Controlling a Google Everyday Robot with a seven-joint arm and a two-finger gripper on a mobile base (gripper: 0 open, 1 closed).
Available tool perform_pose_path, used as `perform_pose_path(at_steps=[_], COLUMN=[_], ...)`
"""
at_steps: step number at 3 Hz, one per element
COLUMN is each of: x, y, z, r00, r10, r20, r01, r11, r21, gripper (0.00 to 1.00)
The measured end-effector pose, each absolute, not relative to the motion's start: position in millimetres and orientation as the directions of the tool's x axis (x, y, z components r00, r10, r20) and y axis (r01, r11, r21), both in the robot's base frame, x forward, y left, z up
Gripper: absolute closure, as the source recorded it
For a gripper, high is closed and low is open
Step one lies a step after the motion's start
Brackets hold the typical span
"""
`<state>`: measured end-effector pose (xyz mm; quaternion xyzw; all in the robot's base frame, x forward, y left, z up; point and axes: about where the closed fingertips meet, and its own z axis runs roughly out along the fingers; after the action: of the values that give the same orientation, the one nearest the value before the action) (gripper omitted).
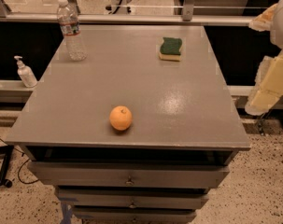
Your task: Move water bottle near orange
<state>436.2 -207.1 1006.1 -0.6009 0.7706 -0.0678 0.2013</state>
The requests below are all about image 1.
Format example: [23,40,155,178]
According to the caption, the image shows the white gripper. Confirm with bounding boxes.
[245,0,283,116]

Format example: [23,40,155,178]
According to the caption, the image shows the clear plastic water bottle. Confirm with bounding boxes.
[57,0,87,62]

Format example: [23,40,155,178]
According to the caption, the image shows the white pump dispenser bottle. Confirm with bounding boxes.
[14,56,37,88]

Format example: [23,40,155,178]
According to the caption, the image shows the green and yellow sponge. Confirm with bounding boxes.
[159,37,183,62]

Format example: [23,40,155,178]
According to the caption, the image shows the grey drawer cabinet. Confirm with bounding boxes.
[7,25,249,224]

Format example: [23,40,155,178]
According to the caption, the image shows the orange fruit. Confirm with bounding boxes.
[109,105,133,131]

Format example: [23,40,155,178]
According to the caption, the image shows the middle grey drawer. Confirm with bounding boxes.
[56,189,208,209]

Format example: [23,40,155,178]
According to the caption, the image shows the grey drawer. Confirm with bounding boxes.
[28,161,229,189]
[73,207,196,224]
[56,189,208,209]

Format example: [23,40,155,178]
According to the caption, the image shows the bottom grey drawer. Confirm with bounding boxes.
[73,207,196,224]

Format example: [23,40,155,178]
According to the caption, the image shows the top grey drawer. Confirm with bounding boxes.
[28,161,229,189]

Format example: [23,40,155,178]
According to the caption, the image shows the grey metal railing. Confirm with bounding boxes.
[0,0,277,26]

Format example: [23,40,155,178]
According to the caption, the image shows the black chair leg with caster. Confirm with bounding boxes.
[0,146,13,188]

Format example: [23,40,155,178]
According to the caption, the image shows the black floor cable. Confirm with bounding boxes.
[0,131,40,185]

